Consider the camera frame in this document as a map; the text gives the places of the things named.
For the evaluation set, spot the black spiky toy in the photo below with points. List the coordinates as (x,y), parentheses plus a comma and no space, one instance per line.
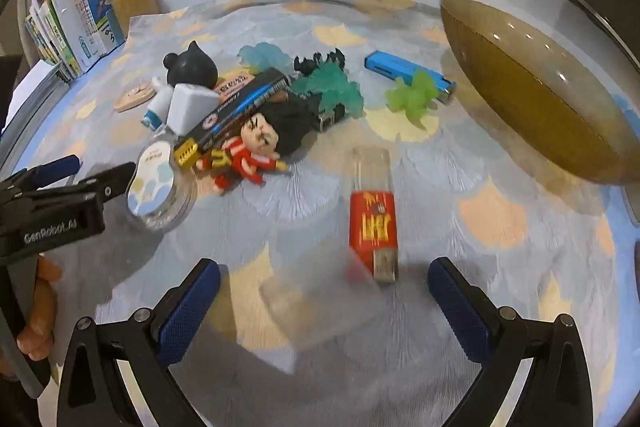
(306,64)

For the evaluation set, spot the person's left hand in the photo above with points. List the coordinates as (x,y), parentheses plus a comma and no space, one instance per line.
(42,307)

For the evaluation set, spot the amber glass bowl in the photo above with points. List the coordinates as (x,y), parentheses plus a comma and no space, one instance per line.
(530,72)

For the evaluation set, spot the teal translucent toy figure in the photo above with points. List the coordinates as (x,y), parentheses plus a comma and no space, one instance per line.
(330,89)

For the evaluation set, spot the brown pen holder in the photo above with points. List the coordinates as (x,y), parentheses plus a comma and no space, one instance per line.
(135,4)

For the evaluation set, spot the pink card box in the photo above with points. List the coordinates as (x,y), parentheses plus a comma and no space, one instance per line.
(232,85)

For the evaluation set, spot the green translucent toy figure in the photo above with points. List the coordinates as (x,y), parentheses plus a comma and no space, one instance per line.
(412,102)

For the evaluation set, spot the round clear tape case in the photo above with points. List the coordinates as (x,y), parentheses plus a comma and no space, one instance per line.
(150,187)

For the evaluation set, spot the long black pen box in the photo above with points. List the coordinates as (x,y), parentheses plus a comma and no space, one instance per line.
(235,109)

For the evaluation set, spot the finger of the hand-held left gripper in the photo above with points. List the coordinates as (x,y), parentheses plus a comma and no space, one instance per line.
(112,182)
(55,168)

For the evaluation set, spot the pale teal translucent toy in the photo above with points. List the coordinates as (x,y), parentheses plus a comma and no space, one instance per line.
(265,56)

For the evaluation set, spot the patterned blue tablecloth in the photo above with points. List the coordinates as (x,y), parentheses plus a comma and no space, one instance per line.
(450,207)

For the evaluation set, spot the peach round coaster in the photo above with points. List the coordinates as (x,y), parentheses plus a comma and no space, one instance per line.
(132,98)

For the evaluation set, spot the white tube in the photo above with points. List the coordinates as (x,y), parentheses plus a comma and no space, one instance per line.
(159,99)

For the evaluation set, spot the black-haired red doll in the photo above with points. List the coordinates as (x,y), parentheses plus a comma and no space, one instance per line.
(260,134)

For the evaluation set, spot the blue lighter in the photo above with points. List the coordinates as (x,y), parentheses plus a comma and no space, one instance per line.
(387,66)

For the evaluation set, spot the row of booklets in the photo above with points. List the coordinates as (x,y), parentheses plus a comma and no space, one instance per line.
(65,22)

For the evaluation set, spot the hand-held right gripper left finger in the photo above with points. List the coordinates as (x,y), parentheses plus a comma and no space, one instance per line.
(190,307)

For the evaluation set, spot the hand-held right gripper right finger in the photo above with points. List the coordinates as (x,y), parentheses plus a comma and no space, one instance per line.
(460,312)

